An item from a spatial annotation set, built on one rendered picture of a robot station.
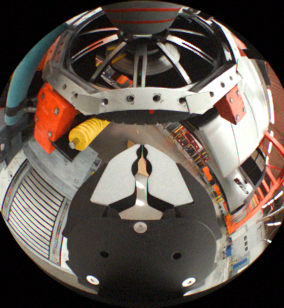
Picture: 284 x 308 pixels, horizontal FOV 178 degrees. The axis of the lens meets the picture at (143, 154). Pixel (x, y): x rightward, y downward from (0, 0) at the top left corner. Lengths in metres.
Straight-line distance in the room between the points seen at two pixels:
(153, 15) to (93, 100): 0.21
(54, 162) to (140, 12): 0.59
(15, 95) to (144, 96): 0.30
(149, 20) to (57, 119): 0.28
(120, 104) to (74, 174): 0.43
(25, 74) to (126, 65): 0.38
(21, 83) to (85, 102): 0.20
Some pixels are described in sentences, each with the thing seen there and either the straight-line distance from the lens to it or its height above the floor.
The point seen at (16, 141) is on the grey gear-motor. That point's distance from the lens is 0.84.
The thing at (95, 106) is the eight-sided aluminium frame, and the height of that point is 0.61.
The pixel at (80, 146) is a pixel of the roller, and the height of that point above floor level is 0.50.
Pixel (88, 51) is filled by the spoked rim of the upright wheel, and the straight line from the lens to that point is 0.37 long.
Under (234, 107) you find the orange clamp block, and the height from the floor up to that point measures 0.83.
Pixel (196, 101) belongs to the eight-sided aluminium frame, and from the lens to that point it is 0.20.
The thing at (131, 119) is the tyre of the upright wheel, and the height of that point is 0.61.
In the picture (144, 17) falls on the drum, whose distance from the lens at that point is 0.22.
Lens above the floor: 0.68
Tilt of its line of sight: 24 degrees down
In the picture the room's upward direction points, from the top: 50 degrees clockwise
